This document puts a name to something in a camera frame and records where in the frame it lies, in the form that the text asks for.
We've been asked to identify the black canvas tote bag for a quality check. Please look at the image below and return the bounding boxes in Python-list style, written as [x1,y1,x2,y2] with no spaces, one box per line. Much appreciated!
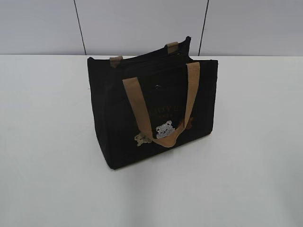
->
[87,37,218,169]

